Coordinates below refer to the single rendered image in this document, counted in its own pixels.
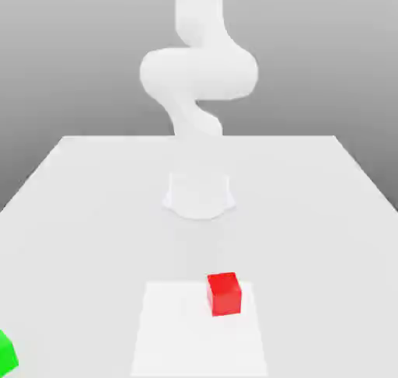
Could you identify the small red cube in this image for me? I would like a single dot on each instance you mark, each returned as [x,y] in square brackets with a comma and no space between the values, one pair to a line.
[224,294]

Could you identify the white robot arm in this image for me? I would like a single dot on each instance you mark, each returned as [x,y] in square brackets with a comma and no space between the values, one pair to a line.
[199,73]

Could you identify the small green cube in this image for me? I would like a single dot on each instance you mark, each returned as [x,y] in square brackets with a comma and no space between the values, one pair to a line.
[5,354]

